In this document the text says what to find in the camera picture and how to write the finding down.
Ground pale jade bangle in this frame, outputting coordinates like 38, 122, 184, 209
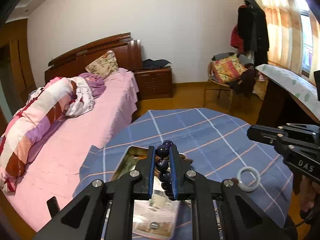
236, 166, 261, 193

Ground pink tin jewelry box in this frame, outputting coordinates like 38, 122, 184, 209
105, 145, 196, 240

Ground dark purple bead bracelet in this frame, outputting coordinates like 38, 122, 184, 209
154, 139, 175, 198

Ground person right hand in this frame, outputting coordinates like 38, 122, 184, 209
299, 176, 319, 212

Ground dark wooden desk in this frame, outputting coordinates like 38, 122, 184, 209
256, 80, 319, 127

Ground black smartphone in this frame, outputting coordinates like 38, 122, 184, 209
47, 196, 60, 218

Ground white green patterned desk cover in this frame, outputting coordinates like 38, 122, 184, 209
256, 64, 319, 123

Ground bed with pink sheet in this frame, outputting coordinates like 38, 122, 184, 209
6, 68, 138, 231

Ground blue plaid tablecloth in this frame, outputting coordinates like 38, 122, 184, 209
75, 108, 293, 227

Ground rattan chair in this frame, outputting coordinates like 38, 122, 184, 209
203, 53, 255, 106

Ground colourful floral cushion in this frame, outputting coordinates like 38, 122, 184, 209
211, 54, 247, 83

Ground hanging dark coats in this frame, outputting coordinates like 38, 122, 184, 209
231, 0, 270, 66

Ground pink patchwork quilt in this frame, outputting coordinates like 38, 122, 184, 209
1, 76, 95, 192

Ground orange patterned curtain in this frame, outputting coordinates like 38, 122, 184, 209
240, 0, 320, 86

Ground wooden nightstand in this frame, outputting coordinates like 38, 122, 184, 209
134, 67, 173, 100

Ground purple garment on bed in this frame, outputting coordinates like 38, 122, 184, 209
79, 73, 106, 99

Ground dark clothes on nightstand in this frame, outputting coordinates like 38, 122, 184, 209
143, 59, 171, 69

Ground floral pillow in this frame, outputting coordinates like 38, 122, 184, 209
85, 50, 119, 79

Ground wooden wardrobe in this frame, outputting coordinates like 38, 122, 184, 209
1, 19, 36, 122

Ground wooden headboard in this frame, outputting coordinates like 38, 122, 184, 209
44, 33, 143, 83

